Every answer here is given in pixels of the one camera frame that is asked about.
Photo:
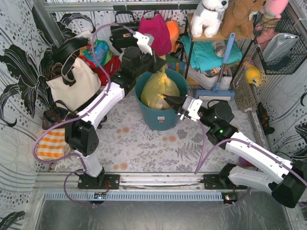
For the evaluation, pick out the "light blue floor squeegee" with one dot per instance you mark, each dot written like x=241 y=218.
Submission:
x=216 y=93

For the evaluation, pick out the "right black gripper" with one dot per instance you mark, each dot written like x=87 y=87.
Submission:
x=180 y=109

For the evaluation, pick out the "purple orange sock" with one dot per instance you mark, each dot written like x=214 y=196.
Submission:
x=244 y=162

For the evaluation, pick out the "pink plush toy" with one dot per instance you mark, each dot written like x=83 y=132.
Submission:
x=271 y=12

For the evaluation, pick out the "brown teddy bear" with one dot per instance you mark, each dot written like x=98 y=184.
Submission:
x=239 y=13

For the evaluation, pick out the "brown leather bag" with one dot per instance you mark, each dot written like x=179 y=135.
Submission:
x=57 y=112

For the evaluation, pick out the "teal plastic trash bin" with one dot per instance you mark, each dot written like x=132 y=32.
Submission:
x=160 y=120

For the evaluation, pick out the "yellow translucent trash bag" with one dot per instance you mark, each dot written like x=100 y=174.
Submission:
x=153 y=92

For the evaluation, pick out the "black wire basket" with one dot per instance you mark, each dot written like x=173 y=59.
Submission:
x=289 y=63

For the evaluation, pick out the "aluminium front rail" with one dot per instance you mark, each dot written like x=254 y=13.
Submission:
x=133 y=181

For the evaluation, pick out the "magenta cloth hat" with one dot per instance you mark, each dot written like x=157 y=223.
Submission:
x=158 y=29

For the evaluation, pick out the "silver foil pouch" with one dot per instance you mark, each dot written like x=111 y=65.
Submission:
x=279 y=46

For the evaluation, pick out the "rainbow striped bag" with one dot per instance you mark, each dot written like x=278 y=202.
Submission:
x=175 y=64

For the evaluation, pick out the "colourful print bag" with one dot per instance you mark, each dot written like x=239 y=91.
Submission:
x=99 y=55

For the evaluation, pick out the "orange plush toy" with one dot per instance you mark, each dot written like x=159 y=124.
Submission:
x=174 y=30

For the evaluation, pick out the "white plush dog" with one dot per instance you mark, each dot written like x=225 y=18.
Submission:
x=207 y=17

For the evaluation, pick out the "cream canvas tote bag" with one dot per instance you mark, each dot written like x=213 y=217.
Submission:
x=76 y=87

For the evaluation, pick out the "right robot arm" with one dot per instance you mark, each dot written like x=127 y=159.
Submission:
x=285 y=180

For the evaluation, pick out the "orange checkered towel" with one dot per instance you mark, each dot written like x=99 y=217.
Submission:
x=53 y=146

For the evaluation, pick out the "white sneakers pair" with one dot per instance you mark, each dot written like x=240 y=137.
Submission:
x=208 y=82

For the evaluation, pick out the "yellow plush duck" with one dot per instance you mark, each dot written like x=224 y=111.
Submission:
x=251 y=72

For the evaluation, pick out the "bristle broom with handle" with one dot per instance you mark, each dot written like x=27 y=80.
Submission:
x=246 y=103

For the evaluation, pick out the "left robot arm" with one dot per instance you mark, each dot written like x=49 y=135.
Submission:
x=81 y=134

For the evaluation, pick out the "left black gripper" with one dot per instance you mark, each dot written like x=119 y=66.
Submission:
x=155 y=63

